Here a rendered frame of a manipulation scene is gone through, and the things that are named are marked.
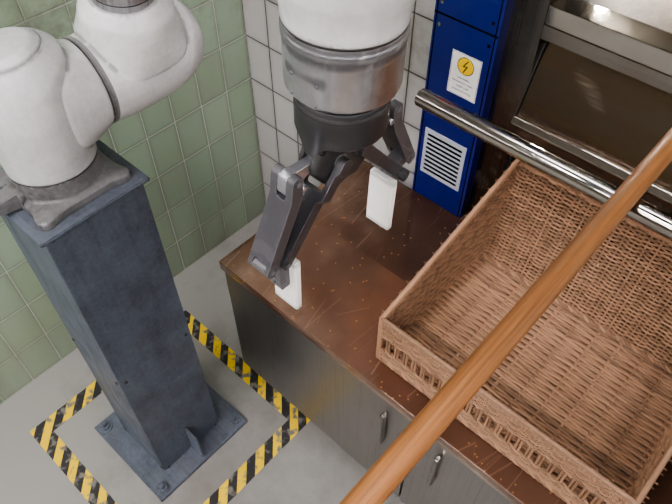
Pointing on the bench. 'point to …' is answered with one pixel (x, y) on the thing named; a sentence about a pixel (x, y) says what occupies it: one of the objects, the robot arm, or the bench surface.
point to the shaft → (505, 336)
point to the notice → (464, 75)
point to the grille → (442, 159)
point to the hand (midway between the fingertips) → (336, 251)
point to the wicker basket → (596, 481)
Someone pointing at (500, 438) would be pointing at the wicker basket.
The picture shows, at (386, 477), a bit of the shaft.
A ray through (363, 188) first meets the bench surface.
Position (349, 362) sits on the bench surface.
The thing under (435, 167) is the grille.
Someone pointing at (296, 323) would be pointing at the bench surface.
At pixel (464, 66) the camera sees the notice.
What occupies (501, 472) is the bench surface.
